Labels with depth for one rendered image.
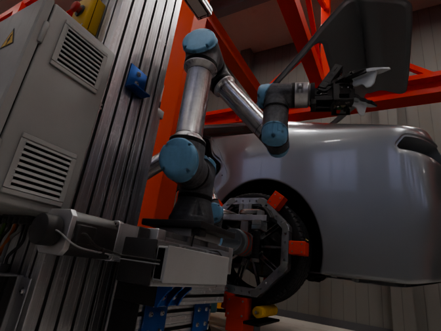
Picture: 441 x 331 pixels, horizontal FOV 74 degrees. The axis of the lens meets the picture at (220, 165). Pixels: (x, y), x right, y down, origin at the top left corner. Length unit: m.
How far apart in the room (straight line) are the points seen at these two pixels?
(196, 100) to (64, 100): 0.37
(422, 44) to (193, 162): 7.21
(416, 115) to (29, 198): 6.62
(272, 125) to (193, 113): 0.25
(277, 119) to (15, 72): 0.63
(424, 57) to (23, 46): 7.29
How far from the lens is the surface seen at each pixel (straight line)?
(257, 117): 1.01
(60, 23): 0.85
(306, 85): 0.91
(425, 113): 6.88
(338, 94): 0.89
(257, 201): 1.75
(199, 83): 0.97
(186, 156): 0.83
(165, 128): 1.95
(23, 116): 0.73
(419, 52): 7.67
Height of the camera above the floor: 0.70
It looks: 19 degrees up
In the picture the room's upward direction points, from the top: 7 degrees clockwise
